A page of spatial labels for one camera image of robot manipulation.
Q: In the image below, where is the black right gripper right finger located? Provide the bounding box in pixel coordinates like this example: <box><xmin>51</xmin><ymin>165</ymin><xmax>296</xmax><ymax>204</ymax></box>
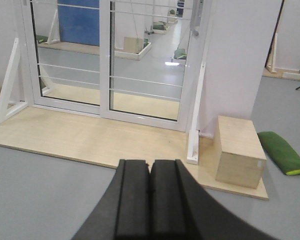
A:
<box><xmin>150</xmin><ymin>159</ymin><xmax>273</xmax><ymax>240</ymax></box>

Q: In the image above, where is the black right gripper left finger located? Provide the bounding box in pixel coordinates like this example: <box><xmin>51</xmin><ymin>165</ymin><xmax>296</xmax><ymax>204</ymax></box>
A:
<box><xmin>73</xmin><ymin>159</ymin><xmax>150</xmax><ymax>240</ymax></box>

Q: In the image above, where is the white sliding glass door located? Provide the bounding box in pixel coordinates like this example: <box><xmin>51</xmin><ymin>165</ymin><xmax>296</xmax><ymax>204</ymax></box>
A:
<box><xmin>101</xmin><ymin>0</ymin><xmax>213</xmax><ymax>132</ymax></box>

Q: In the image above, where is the grey door handle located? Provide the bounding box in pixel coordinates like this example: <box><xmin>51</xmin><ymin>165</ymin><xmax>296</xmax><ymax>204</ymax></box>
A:
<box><xmin>190</xmin><ymin>0</ymin><xmax>204</xmax><ymax>37</ymax></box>

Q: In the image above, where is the white fixed glass door panel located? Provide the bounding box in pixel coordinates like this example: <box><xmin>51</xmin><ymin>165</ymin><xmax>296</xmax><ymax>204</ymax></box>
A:
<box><xmin>21</xmin><ymin>0</ymin><xmax>111</xmax><ymax>117</ymax></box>

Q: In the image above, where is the blue panel behind door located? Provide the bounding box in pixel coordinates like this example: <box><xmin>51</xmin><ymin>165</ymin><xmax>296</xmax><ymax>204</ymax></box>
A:
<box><xmin>57</xmin><ymin>0</ymin><xmax>100</xmax><ymax>46</ymax></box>

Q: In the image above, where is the light wooden box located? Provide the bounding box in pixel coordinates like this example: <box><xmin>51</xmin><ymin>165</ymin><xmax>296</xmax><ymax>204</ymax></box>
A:
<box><xmin>213</xmin><ymin>115</ymin><xmax>266</xmax><ymax>189</ymax></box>

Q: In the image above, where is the green sandbag cushion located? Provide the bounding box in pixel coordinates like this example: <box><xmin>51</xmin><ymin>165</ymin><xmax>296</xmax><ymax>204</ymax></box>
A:
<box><xmin>257</xmin><ymin>131</ymin><xmax>300</xmax><ymax>176</ymax></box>

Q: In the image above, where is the white right support bracket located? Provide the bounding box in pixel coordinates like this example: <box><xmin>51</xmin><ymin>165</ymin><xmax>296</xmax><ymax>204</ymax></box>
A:
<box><xmin>186</xmin><ymin>59</ymin><xmax>206</xmax><ymax>165</ymax></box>

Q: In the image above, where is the white support bracket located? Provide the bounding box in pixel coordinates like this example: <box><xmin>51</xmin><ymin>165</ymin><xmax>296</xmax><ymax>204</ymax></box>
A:
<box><xmin>186</xmin><ymin>59</ymin><xmax>206</xmax><ymax>165</ymax></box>
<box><xmin>0</xmin><ymin>37</ymin><xmax>28</xmax><ymax>124</ymax></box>

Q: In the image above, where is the white left support bracket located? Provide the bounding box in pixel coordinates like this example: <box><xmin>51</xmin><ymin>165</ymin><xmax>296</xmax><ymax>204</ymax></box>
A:
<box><xmin>0</xmin><ymin>37</ymin><xmax>28</xmax><ymax>124</ymax></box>

